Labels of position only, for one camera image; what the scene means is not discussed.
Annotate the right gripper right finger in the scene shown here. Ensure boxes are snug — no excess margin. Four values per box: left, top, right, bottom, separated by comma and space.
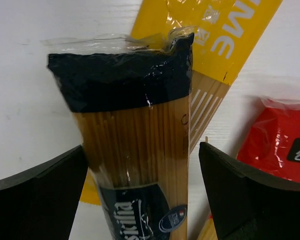
198, 142, 300, 240

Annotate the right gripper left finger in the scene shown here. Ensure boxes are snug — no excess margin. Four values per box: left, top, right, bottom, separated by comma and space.
0, 145, 88, 240

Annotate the black label spaghetti bag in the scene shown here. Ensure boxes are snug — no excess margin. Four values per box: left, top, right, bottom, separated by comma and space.
41, 27, 195, 240

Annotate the red spaghetti bag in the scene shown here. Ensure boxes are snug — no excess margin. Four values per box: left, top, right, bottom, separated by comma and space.
236, 98, 300, 183

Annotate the yellow spaghetti bag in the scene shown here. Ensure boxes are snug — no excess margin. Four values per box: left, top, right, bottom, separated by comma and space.
79, 0, 284, 207

